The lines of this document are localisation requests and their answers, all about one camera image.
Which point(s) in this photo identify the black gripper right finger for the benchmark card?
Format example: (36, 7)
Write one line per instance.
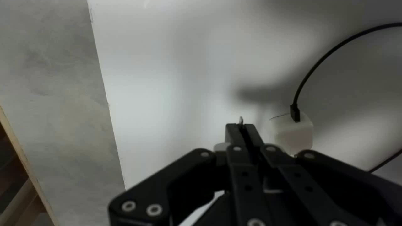
(323, 191)

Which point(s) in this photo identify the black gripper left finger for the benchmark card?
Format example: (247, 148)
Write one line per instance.
(228, 184)

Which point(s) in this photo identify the white whiteboard on table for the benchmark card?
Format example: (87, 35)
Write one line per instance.
(178, 72)

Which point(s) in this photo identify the wooden chair near left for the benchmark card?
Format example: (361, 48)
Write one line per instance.
(22, 200)

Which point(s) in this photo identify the white wall charger plug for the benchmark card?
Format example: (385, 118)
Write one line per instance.
(291, 136)

